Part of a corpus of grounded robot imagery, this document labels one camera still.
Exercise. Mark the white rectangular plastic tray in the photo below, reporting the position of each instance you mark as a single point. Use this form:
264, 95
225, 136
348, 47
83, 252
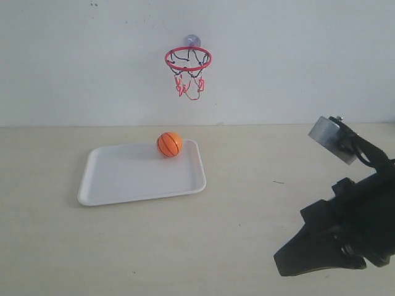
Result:
135, 172

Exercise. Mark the clear suction cup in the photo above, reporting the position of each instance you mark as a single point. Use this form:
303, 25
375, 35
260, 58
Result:
191, 41

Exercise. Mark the red mini basketball hoop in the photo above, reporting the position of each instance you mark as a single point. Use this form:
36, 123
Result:
187, 64

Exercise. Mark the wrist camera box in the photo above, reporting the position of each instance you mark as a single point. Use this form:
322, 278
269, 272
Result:
336, 137

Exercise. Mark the small orange toy basketball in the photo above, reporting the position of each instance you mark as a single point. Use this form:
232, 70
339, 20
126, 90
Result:
169, 144

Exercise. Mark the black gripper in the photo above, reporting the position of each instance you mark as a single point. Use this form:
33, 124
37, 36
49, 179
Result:
356, 225

